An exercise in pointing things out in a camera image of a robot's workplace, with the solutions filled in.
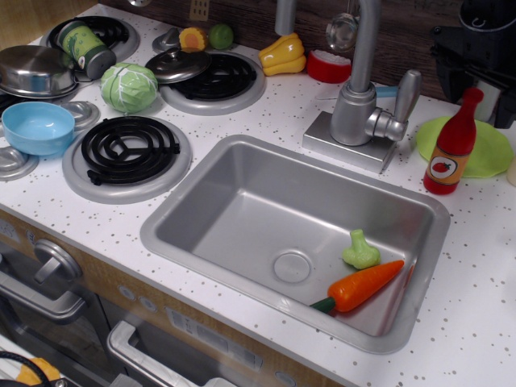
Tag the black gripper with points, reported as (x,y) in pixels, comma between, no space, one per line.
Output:
(466,54)

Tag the red ketchup bottle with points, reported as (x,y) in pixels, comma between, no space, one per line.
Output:
(453,147)

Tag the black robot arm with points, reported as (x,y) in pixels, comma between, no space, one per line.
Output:
(487,14)

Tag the silver sink basin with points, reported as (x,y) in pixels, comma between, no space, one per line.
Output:
(272,224)

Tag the green plastic plate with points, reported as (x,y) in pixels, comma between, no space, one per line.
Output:
(491,155)

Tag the cream object right edge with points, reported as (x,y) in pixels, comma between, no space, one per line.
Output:
(511,172)

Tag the silver faucet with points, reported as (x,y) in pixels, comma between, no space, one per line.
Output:
(359,132)

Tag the hanging steel ladle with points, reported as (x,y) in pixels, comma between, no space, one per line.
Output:
(342,31)

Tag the light green toy garlic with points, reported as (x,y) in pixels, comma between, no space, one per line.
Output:
(360,254)

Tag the yellow toy bell pepper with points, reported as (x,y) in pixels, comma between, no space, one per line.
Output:
(286,55)

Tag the orange toy carrot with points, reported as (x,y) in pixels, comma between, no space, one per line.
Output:
(352,291)

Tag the rear right stove burner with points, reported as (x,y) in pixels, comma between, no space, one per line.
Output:
(231,83)

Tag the green toy lime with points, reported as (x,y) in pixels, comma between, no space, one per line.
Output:
(221,36)

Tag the yellow toy corn slice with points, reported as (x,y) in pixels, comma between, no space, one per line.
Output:
(193,38)

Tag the steel pot lid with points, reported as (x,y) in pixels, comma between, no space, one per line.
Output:
(176,65)

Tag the silver stove knob rear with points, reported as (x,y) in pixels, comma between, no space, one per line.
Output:
(170,39)

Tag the silver stove knob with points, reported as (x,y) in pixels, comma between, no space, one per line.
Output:
(170,39)
(15,164)
(85,114)

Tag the green toy cabbage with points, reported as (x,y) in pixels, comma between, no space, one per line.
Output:
(128,88)

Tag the front black stove burner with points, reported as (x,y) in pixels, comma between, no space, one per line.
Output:
(127,160)

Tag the green tin can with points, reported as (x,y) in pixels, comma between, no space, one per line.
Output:
(92,56)

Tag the silver stove knob middle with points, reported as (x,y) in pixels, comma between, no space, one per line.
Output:
(85,114)

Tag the blue plastic bowl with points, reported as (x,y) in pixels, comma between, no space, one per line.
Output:
(38,128)

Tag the grey oven dial knob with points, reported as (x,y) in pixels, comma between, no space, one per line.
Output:
(56,262)

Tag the steel pot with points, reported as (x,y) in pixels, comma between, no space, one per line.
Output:
(34,71)

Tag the silver stove knob left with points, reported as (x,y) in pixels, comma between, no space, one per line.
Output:
(15,164)

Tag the yellow toy food bottom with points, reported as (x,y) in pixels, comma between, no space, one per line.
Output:
(28,377)

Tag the blue utensil handle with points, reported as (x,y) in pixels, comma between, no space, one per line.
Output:
(384,91)

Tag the grey vertical post centre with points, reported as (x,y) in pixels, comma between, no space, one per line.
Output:
(285,17)

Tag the grey dishwasher door handle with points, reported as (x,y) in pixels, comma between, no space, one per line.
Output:
(158,359)

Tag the grey oven door handle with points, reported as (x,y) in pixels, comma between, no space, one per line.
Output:
(67,308)

